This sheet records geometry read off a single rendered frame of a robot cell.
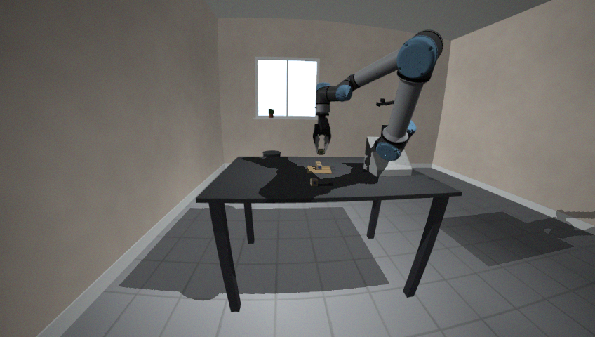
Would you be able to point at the tan square mat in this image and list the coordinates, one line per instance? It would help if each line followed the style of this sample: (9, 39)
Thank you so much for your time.
(325, 169)

